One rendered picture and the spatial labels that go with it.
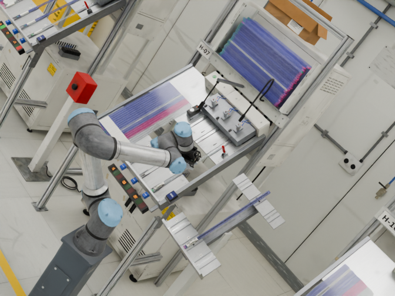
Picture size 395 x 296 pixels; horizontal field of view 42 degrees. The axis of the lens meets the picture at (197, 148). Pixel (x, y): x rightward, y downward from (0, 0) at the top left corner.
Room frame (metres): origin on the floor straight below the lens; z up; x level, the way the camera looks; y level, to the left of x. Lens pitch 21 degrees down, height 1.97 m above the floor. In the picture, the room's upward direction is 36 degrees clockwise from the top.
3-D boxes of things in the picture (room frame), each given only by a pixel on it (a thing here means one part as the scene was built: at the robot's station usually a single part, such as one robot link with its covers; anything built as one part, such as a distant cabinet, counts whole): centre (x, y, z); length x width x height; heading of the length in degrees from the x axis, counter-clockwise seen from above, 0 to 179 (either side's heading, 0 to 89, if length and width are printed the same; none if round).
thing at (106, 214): (1.95, 0.15, 0.72); 0.13 x 0.12 x 0.14; 44
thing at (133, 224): (3.06, -0.03, 0.31); 0.70 x 0.65 x 0.62; 60
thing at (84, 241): (1.95, 0.15, 0.60); 0.15 x 0.15 x 0.10
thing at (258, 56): (2.92, -0.03, 1.52); 0.51 x 0.13 x 0.27; 60
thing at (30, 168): (3.01, 0.82, 0.39); 0.24 x 0.24 x 0.78; 60
